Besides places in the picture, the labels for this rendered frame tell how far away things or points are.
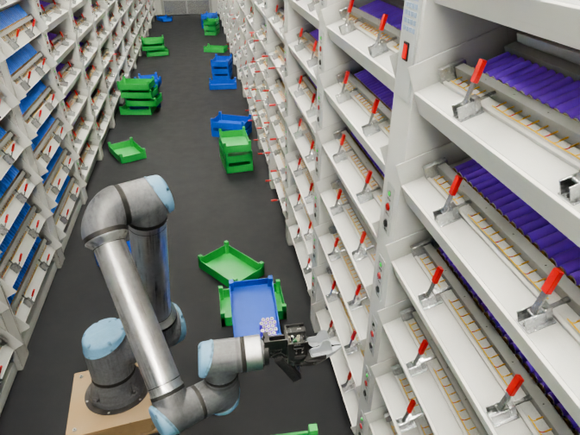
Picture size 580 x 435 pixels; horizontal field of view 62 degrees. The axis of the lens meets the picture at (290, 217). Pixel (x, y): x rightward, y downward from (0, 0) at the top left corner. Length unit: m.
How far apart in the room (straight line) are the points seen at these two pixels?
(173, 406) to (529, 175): 0.99
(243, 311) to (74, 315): 0.81
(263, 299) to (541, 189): 1.75
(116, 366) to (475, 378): 1.23
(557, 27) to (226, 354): 0.98
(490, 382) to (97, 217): 0.98
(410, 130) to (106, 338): 1.21
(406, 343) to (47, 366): 1.58
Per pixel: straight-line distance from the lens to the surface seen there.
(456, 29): 0.97
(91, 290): 2.65
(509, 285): 0.79
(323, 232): 1.90
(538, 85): 0.84
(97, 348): 1.75
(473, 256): 0.84
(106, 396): 1.88
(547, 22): 0.66
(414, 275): 1.09
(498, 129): 0.78
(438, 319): 1.00
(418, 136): 1.00
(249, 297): 2.27
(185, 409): 1.33
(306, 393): 2.02
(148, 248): 1.49
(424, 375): 1.15
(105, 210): 1.35
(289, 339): 1.28
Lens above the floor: 1.58
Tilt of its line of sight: 31 degrees down
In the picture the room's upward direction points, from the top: straight up
